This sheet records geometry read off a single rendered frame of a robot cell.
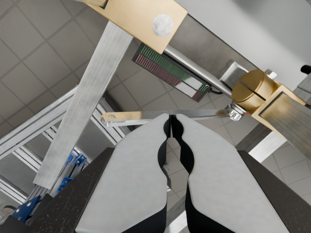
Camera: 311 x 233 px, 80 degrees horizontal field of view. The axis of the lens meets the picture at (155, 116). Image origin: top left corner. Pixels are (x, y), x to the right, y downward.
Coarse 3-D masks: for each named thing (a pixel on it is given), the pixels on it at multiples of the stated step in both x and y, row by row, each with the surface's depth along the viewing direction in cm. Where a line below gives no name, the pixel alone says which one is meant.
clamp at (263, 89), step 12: (252, 72) 24; (264, 72) 24; (240, 84) 25; (252, 84) 23; (264, 84) 22; (276, 84) 22; (240, 96) 24; (252, 96) 22; (264, 96) 22; (276, 96) 22; (288, 96) 22; (252, 108) 24; (264, 108) 23; (264, 120) 24; (276, 132) 25
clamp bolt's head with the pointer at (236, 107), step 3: (231, 105) 25; (234, 105) 25; (237, 105) 25; (234, 108) 25; (237, 108) 25; (240, 108) 24; (240, 111) 25; (243, 111) 25; (246, 111) 25; (234, 120) 26
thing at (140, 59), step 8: (144, 64) 37; (152, 64) 37; (152, 72) 38; (160, 72) 38; (168, 80) 39; (176, 80) 39; (184, 88) 39; (192, 88) 39; (192, 96) 40; (200, 96) 40
